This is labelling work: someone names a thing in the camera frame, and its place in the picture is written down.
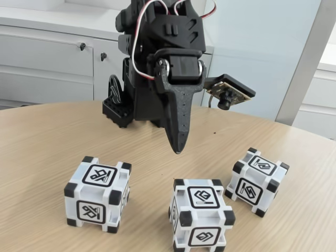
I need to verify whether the white cube with crossed symbol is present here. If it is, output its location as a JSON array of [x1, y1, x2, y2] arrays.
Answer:
[[64, 155, 132, 234]]

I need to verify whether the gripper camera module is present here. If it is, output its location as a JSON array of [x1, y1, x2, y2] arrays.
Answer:
[[204, 73, 257, 110]]

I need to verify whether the grey metal frame post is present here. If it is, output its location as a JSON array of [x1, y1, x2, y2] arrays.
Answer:
[[274, 0, 336, 127]]

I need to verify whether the white drawer unit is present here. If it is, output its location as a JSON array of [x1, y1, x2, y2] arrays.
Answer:
[[288, 60, 336, 140]]

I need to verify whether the white cube with N-diamond symbol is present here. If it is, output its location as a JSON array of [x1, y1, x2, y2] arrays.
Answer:
[[224, 147, 290, 218]]

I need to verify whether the white red servo cable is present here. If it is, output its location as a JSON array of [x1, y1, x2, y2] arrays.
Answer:
[[201, 0, 218, 19], [132, 0, 158, 81]]

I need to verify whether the white cube with double-diamond symbol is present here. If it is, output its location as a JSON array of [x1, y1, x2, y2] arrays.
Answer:
[[167, 178, 236, 252]]

